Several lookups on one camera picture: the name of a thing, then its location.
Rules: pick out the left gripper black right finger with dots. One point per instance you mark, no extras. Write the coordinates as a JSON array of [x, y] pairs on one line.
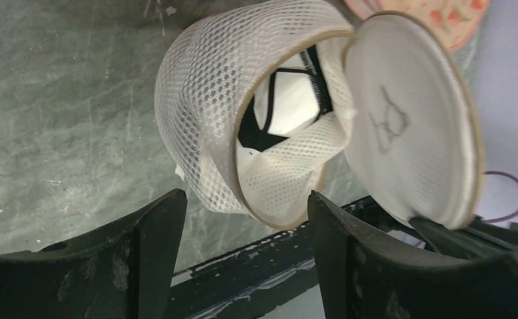
[[363, 271]]

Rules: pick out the floral mesh laundry bag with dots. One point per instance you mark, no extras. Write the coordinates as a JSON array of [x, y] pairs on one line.
[[452, 21]]

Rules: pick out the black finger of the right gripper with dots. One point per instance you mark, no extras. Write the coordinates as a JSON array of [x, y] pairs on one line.
[[478, 243]]

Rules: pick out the white black bra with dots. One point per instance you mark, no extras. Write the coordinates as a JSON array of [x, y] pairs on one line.
[[291, 99]]

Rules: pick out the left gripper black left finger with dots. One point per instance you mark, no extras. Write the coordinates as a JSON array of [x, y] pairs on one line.
[[122, 269]]

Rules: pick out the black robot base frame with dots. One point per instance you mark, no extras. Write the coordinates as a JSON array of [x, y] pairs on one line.
[[247, 282]]

